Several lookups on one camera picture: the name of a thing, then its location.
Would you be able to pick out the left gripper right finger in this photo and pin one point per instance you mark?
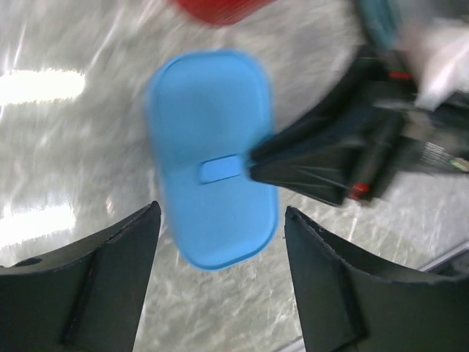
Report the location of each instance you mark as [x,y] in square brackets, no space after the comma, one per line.
[349,299]

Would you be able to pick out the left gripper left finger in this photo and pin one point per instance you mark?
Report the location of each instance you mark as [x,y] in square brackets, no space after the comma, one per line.
[86,296]

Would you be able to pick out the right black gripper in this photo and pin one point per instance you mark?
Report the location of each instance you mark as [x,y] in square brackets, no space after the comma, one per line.
[351,151]

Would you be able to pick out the blue lunch box lid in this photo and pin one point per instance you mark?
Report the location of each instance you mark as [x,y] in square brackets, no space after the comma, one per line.
[206,110]

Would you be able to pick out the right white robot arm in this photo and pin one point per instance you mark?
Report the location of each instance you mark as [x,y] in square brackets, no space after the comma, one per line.
[435,138]

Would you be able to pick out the dark teal square plate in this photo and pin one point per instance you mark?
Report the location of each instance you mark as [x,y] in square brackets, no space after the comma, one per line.
[379,20]

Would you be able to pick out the red ribbed cup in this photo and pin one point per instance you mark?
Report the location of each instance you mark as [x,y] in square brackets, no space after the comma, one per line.
[221,12]

